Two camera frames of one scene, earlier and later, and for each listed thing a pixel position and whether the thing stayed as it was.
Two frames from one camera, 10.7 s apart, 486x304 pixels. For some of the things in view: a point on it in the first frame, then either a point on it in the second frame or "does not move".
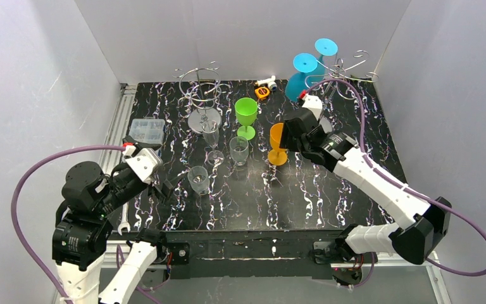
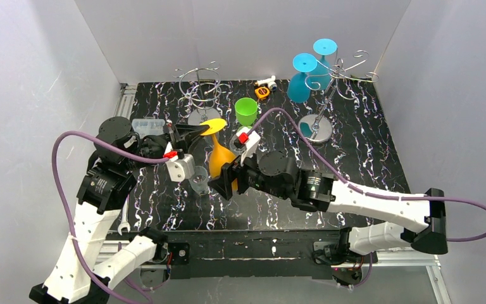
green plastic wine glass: x=246 y=110 does not move
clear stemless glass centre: x=239 y=149 does not move
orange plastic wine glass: x=276 y=156 → x=218 y=157
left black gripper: x=155 y=183 → x=174 y=142
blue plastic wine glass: x=295 y=83 does not move
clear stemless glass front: x=199 y=179 does not move
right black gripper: x=292 y=133 → x=235 y=176
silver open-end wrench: x=124 y=223 does not move
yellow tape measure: x=262 y=92 does not move
